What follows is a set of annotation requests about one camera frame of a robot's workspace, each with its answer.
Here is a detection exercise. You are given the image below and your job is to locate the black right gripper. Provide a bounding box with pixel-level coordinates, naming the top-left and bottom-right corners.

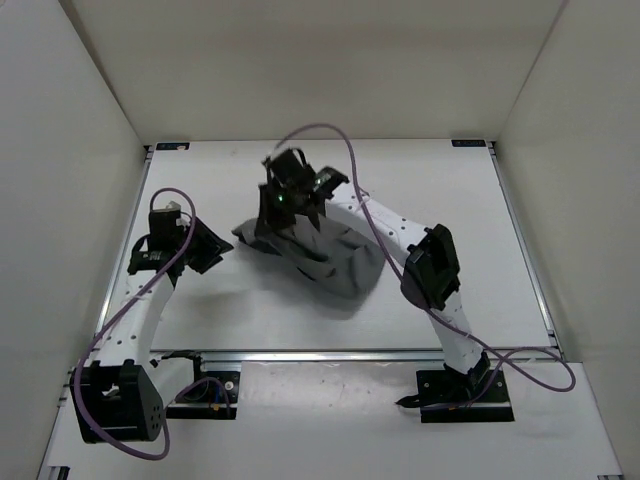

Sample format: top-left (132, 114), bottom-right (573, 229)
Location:
top-left (257, 182), bottom-right (303, 236)

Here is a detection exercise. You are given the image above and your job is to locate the grey pleated skirt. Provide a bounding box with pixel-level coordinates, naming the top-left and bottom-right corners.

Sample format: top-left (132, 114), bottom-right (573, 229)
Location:
top-left (232, 215), bottom-right (386, 299)

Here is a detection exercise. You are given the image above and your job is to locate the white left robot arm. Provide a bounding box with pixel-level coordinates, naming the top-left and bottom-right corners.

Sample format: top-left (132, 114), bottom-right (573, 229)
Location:
top-left (71, 211), bottom-right (233, 443)

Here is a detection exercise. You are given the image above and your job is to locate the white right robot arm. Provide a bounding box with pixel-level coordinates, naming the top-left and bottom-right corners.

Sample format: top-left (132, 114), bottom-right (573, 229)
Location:
top-left (254, 164), bottom-right (489, 401)

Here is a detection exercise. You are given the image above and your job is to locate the left blue corner label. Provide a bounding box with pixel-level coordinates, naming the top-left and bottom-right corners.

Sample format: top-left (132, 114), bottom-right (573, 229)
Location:
top-left (155, 142), bottom-right (190, 151)

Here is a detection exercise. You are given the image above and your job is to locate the blue corner label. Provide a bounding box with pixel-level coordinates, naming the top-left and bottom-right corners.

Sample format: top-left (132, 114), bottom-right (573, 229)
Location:
top-left (451, 139), bottom-right (486, 148)
top-left (155, 142), bottom-right (190, 151)

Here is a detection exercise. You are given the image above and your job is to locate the right blue corner label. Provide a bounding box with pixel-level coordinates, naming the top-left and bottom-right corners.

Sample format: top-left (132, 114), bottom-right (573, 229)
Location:
top-left (451, 139), bottom-right (486, 148)

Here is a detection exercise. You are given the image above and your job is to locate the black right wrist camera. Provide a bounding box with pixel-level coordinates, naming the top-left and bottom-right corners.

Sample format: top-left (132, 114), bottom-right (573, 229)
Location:
top-left (262, 148), bottom-right (315, 188)

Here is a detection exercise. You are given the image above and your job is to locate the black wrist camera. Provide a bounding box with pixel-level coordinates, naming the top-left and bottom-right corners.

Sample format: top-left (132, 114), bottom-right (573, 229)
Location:
top-left (147, 202), bottom-right (184, 254)
top-left (262, 148), bottom-right (315, 188)

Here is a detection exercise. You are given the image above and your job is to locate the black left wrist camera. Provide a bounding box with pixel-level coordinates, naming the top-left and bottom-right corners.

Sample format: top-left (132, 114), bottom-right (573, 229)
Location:
top-left (147, 202), bottom-right (184, 254)

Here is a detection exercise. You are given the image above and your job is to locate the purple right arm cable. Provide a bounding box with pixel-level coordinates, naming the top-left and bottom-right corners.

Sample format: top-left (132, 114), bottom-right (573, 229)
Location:
top-left (272, 123), bottom-right (577, 410)

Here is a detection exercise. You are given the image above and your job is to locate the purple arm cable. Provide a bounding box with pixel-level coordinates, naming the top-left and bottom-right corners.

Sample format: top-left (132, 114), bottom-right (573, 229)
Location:
top-left (272, 123), bottom-right (577, 410)
top-left (78, 187), bottom-right (234, 459)

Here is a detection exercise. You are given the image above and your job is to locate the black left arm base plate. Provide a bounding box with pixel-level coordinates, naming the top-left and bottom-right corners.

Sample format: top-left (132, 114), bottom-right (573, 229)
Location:
top-left (156, 351), bottom-right (241, 421)

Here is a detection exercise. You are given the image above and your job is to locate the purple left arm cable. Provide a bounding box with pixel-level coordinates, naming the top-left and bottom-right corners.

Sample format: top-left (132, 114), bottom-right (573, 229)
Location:
top-left (78, 187), bottom-right (234, 459)

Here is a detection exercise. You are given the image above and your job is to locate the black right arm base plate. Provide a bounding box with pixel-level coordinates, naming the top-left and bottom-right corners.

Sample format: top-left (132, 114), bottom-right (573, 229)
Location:
top-left (396, 369), bottom-right (515, 424)

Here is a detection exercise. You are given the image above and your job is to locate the aluminium front table rail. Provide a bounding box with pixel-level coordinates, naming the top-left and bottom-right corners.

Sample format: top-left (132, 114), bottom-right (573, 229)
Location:
top-left (146, 349), bottom-right (554, 364)

